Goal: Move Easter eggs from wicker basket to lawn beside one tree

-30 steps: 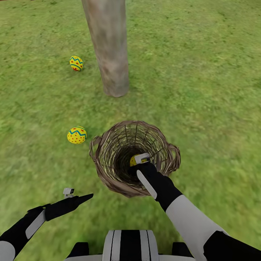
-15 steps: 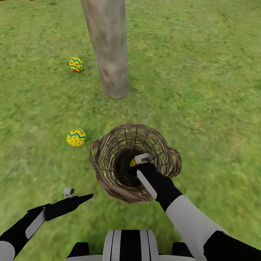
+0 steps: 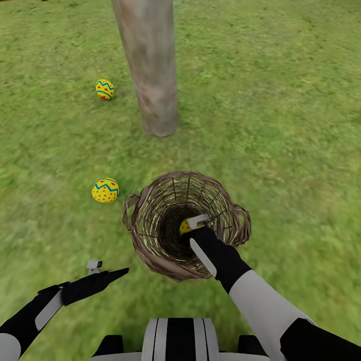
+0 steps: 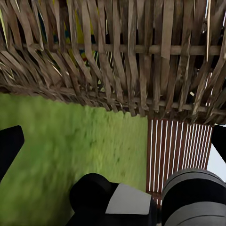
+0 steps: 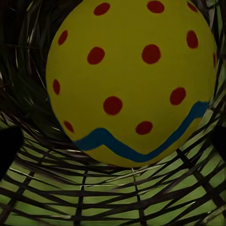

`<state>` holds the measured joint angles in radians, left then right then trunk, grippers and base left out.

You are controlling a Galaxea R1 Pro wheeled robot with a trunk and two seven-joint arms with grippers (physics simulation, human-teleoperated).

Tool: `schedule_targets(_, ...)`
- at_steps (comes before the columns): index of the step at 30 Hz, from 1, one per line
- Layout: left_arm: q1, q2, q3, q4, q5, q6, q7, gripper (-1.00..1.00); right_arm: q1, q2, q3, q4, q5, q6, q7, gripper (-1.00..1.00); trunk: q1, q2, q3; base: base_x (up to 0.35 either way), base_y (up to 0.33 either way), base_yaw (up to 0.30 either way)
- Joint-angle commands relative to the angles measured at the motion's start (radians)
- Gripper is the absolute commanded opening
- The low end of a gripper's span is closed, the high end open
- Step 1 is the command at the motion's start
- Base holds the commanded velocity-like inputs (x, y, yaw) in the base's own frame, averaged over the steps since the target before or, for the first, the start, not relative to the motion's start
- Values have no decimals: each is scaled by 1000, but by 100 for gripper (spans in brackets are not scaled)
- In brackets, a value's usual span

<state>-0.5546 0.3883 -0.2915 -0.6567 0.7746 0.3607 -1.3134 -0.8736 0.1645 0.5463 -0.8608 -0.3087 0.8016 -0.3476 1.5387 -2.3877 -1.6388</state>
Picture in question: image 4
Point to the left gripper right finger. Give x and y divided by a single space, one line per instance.
218 139

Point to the easter egg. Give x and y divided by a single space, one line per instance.
80 37

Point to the wicker basket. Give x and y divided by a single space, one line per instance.
161 89

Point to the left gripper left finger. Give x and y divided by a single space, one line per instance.
11 141

